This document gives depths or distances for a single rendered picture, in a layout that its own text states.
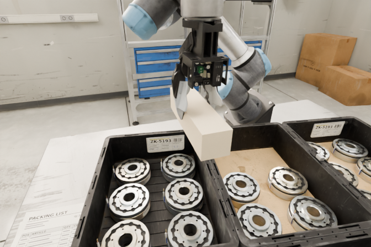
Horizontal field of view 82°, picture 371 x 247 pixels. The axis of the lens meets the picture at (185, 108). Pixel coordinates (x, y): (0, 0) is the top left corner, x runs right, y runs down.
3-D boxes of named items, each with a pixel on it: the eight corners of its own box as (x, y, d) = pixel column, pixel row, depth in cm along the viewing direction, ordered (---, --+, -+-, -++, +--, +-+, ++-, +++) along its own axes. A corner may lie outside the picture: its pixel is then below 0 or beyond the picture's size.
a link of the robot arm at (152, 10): (141, 15, 87) (107, 8, 42) (160, -6, 85) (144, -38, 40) (162, 37, 91) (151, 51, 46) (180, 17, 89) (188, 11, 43)
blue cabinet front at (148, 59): (138, 97, 244) (133, 47, 219) (198, 90, 263) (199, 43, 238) (139, 98, 241) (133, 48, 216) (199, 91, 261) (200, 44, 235)
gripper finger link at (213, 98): (218, 124, 47) (209, 87, 42) (207, 112, 52) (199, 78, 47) (231, 119, 47) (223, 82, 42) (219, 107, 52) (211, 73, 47)
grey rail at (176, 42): (123, 46, 221) (123, 41, 219) (265, 38, 266) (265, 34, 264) (124, 48, 213) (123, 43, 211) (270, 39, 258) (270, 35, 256)
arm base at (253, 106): (229, 114, 112) (218, 103, 107) (249, 93, 111) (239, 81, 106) (244, 129, 99) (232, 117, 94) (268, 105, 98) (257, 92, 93)
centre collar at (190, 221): (177, 223, 49) (177, 221, 49) (197, 219, 50) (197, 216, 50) (181, 244, 45) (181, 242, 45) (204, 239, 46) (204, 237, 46)
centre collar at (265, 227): (244, 213, 52) (244, 211, 51) (264, 211, 52) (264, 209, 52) (252, 233, 47) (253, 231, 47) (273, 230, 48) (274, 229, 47)
